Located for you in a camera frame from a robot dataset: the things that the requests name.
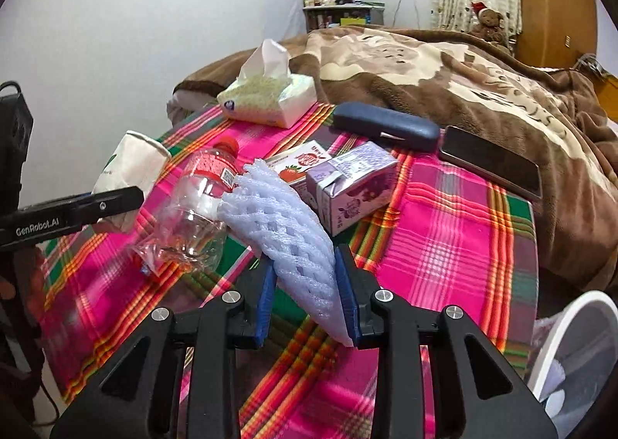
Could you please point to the wooden wardrobe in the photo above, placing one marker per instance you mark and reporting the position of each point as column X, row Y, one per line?
column 555, row 0

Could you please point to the strawberry drink carton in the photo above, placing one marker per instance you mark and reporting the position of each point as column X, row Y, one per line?
column 299, row 164

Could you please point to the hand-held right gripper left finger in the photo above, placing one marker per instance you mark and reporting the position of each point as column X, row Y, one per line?
column 264, row 304

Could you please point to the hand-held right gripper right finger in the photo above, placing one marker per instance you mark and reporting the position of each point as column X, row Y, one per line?
column 346, row 294

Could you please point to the dark blue glasses case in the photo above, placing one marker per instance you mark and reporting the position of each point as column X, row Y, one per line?
column 386, row 125

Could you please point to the white round trash bin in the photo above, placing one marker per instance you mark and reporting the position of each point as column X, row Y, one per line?
column 565, row 323

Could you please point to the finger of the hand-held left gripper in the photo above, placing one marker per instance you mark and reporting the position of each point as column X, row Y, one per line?
column 113, row 204

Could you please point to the white printed paper cup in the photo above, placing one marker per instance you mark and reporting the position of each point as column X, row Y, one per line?
column 130, row 164

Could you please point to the clear plastic bin liner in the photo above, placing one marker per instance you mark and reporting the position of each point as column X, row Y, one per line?
column 560, row 400

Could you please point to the clear plastic bottle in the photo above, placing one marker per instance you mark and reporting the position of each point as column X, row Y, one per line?
column 193, row 222

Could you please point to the pink plaid cloth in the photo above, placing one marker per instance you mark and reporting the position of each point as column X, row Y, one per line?
column 434, row 236

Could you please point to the purple drink carton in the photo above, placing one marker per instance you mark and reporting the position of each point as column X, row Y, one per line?
column 352, row 188

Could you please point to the white foam fruit net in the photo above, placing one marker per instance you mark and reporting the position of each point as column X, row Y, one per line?
column 289, row 236

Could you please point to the brown patterned blanket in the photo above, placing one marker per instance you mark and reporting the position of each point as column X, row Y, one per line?
column 434, row 77

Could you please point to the wooden headboard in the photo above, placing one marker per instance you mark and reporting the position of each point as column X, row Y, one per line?
column 609, row 96

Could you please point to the cluttered white shelf desk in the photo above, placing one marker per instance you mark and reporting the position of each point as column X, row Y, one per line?
column 338, row 14

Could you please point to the black smartphone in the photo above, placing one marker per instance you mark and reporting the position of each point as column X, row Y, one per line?
column 487, row 161

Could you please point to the soft tissue pack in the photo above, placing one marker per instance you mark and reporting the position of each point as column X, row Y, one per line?
column 270, row 101

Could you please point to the brown teddy bear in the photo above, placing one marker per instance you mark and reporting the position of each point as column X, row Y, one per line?
column 490, row 21

